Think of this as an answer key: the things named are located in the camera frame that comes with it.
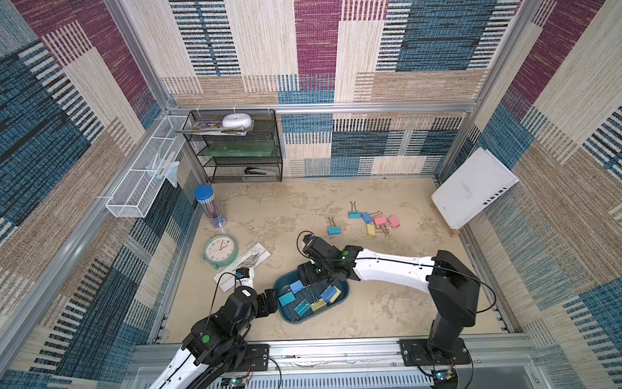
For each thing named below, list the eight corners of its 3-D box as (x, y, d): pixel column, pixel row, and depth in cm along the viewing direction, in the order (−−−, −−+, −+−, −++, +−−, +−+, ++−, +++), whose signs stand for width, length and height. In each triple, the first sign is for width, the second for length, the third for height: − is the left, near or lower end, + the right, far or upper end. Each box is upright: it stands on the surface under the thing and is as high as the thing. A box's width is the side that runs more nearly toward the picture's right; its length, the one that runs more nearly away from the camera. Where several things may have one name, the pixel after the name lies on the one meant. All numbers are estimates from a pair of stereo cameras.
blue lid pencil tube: (209, 228, 106) (191, 199, 90) (213, 215, 110) (196, 185, 95) (225, 228, 106) (209, 198, 90) (228, 215, 110) (214, 185, 95)
